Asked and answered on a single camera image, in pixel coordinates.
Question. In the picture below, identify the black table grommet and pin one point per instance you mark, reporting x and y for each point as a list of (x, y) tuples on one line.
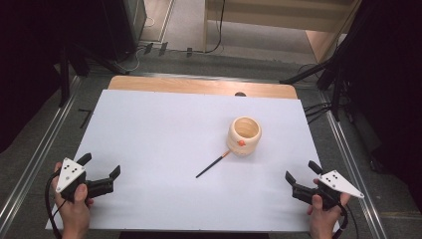
[(240, 94)]

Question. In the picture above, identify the person's right hand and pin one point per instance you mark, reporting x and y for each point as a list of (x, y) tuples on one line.
[(323, 220)]

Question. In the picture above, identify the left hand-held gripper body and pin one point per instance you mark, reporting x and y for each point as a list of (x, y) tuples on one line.
[(69, 173)]

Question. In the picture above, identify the metal floor rail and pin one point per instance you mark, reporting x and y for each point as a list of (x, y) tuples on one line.
[(348, 166), (33, 161)]

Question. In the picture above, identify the black curtain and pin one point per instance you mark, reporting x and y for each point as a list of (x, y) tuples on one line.
[(30, 49), (391, 83)]

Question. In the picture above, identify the white board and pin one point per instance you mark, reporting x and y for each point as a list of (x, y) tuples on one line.
[(159, 149)]

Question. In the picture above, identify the cream ribbed cup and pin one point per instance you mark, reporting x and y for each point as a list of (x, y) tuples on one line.
[(249, 149)]

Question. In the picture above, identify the black metal stand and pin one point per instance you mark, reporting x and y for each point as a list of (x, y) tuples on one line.
[(335, 83), (64, 73)]

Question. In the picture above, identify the black pen with orange end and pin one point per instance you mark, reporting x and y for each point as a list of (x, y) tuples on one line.
[(209, 169)]

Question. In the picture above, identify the light wooden cabinet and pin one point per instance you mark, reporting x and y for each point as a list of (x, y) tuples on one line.
[(275, 15)]

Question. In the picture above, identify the dark metal cabinet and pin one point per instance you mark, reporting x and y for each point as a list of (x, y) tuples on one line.
[(127, 23)]

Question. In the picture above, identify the person's left hand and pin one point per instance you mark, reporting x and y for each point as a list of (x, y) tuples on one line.
[(75, 215)]

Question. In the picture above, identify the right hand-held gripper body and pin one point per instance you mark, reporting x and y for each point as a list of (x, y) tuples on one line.
[(338, 184)]

